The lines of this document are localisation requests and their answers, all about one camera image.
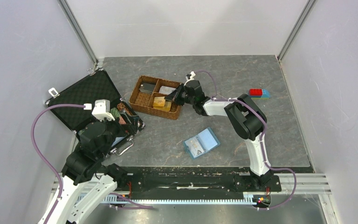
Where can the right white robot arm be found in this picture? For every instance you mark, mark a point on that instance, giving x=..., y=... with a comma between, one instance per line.
x=248, y=121

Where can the blue card holder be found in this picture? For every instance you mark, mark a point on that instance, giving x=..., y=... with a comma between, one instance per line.
x=208, y=140

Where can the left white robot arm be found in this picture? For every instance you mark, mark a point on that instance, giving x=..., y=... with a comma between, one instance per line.
x=84, y=181

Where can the red blue toy brick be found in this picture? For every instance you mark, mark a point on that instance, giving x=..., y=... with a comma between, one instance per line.
x=259, y=93

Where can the brown woven divided basket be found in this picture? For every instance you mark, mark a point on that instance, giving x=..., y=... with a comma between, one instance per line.
x=143, y=102

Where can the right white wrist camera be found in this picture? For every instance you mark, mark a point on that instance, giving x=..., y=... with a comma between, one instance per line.
x=190, y=76

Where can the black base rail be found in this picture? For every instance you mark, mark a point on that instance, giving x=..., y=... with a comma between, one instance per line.
x=192, y=183

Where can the black poker chip case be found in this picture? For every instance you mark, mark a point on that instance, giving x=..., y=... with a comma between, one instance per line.
x=73, y=107

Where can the silver VIP credit card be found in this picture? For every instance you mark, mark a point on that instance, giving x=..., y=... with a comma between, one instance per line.
x=194, y=147

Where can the gold VIP card stack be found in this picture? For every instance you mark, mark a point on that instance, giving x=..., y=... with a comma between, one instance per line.
x=166, y=107

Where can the black VIP card stack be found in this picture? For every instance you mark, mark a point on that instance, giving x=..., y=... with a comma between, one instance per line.
x=147, y=88

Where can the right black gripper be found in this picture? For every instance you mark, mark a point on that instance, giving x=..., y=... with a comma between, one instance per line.
x=175, y=95

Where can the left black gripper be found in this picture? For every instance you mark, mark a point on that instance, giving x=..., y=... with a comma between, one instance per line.
x=132, y=127

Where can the gold credit card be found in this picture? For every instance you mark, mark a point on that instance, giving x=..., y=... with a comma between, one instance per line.
x=158, y=101

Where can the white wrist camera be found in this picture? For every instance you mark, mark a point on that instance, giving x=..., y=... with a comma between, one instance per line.
x=190, y=76
x=101, y=110

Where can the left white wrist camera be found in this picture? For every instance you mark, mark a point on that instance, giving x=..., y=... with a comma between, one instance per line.
x=101, y=110

